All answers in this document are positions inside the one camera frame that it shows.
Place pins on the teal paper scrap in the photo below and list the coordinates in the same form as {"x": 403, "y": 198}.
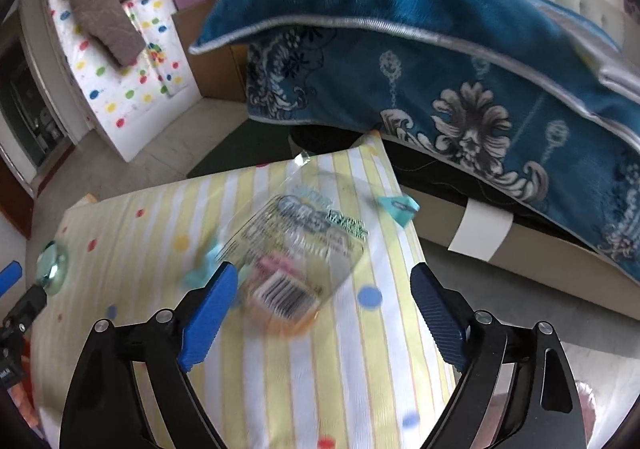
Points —
{"x": 200, "y": 271}
{"x": 397, "y": 210}

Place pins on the white polka dot sheet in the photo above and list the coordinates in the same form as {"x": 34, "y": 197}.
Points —
{"x": 125, "y": 99}

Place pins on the white tag on bed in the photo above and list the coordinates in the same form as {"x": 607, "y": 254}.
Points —
{"x": 480, "y": 231}

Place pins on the trash bin with pink bag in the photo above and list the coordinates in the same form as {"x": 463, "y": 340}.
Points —
{"x": 585, "y": 404}

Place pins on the blue floral blanket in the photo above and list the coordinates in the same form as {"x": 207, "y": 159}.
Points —
{"x": 400, "y": 4}

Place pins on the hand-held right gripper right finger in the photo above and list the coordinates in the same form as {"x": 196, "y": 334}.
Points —
{"x": 440, "y": 314}

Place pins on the person's left hand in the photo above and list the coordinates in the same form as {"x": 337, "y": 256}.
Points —
{"x": 25, "y": 399}

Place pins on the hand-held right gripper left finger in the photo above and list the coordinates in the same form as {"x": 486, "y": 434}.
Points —
{"x": 210, "y": 314}

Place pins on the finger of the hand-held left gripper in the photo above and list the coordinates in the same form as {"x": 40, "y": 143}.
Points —
{"x": 27, "y": 304}
{"x": 10, "y": 276}

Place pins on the beige upholstered bed frame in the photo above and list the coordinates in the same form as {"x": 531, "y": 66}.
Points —
{"x": 575, "y": 269}

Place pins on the cardboard box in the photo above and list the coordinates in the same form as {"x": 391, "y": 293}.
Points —
{"x": 215, "y": 64}

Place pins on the clear crumpled plastic wrapper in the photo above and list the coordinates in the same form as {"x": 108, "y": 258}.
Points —
{"x": 52, "y": 266}

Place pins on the yellow striped dotted tablecloth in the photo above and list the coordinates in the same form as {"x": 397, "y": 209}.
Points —
{"x": 310, "y": 379}

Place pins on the clear plastic blister packet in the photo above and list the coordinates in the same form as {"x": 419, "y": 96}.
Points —
{"x": 300, "y": 259}

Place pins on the dark glass cabinet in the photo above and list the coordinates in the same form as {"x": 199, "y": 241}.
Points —
{"x": 30, "y": 104}

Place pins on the dark floor mat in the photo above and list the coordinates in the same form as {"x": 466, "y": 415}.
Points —
{"x": 240, "y": 149}

